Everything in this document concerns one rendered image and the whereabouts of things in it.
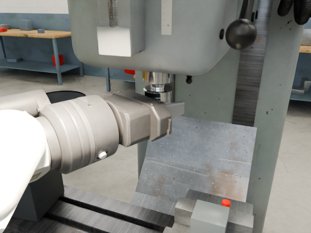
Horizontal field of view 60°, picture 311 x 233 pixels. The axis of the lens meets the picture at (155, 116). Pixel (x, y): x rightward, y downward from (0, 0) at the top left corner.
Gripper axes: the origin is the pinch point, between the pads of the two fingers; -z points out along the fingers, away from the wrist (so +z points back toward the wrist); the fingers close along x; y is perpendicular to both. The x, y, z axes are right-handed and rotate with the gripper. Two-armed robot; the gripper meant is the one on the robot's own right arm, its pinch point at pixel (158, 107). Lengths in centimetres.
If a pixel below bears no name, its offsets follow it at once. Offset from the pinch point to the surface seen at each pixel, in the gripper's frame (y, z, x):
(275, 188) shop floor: 122, -166, 34
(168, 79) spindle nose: -5.1, 0.2, -2.4
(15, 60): 95, -147, 589
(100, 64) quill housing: -8.2, 9.6, 1.1
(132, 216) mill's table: 32.9, -3.0, 11.8
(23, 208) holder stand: 29.5, 16.6, 28.2
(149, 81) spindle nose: -4.9, 2.4, -0.6
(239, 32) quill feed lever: -13.2, 4.9, -16.0
